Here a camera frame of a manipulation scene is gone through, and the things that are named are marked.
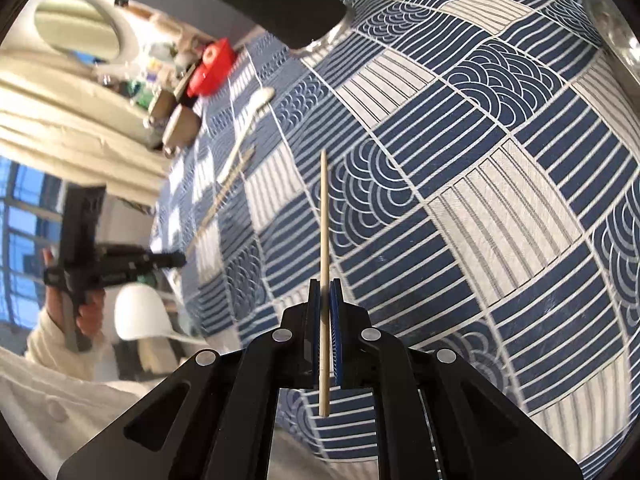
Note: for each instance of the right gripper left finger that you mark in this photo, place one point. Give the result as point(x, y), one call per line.
point(212, 418)

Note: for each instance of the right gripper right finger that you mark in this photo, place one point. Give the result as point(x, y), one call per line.
point(436, 416)

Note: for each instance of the wooden chopstick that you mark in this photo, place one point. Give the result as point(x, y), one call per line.
point(234, 173)
point(325, 345)

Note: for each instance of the white sleeve forearm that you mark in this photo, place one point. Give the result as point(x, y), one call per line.
point(51, 399)

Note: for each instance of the person left hand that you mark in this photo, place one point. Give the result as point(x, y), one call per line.
point(89, 319)

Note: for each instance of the white chair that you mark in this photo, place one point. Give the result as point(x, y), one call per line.
point(140, 313)

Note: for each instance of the cream curtain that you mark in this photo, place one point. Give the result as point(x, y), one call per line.
point(56, 118)

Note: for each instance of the red plastic bowl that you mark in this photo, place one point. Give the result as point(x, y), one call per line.
point(217, 62)

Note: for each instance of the round mirror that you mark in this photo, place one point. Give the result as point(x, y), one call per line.
point(96, 29)

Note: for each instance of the blue patterned tablecloth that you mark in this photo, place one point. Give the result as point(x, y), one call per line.
point(484, 187)

